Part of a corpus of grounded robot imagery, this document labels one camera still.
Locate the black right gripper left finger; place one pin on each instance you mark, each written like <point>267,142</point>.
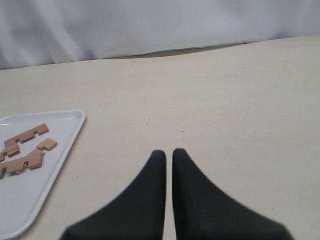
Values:
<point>138,213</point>

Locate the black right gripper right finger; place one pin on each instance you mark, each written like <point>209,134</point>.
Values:
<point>202,211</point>

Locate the white rectangular plastic tray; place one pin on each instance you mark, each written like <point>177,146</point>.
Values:
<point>22,196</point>

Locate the white backdrop curtain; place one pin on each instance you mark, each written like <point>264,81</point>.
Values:
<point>40,32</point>

